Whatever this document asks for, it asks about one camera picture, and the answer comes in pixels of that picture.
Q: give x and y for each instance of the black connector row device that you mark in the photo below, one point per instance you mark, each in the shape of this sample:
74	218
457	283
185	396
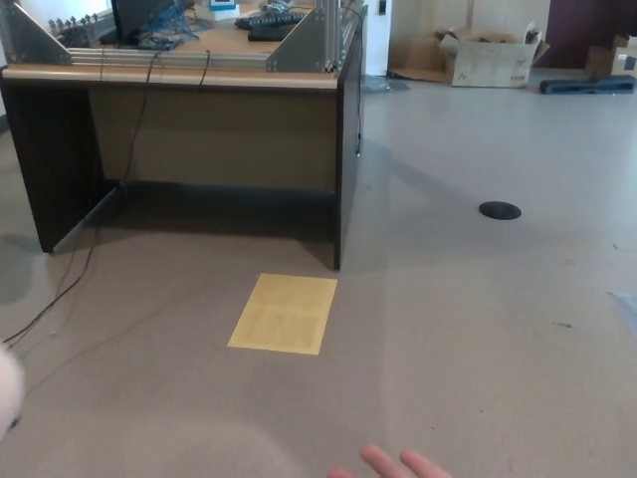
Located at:
74	32

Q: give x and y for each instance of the white plush dumpling with face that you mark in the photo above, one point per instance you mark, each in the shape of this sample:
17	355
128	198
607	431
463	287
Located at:
10	388

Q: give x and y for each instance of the wooden desk with dark sides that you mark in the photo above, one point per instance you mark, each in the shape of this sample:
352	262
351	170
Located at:
219	132

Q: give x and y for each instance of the small cardboard box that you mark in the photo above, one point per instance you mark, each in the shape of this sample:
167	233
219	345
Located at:
604	60

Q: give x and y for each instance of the black keyboard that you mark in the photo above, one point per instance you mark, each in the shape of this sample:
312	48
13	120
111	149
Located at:
269	20

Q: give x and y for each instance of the flat black device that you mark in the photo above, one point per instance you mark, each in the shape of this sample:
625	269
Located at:
269	34

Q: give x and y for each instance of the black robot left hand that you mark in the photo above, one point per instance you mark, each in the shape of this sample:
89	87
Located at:
15	424

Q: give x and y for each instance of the clear plastic bag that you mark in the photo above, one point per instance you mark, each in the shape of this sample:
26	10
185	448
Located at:
383	84

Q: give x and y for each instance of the white and blue box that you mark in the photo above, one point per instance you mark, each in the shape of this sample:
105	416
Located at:
223	7

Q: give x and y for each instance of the person's bare hand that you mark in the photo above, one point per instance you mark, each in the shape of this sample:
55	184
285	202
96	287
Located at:
423	465

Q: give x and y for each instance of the aluminium profile frame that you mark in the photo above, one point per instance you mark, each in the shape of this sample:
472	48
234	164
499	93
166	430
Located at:
303	50

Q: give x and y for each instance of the flattened cardboard sheet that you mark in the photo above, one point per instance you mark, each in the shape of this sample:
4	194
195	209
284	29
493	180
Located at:
417	57

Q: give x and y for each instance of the black round floor cover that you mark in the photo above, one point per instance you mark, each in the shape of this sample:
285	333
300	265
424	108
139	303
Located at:
500	210

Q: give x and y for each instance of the large open cardboard box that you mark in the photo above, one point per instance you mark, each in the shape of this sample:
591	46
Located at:
492	62

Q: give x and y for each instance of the yellow paper sheet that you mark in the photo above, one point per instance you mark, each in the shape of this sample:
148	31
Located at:
286	316

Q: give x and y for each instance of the black monitor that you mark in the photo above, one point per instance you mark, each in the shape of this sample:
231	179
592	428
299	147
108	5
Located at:
132	17

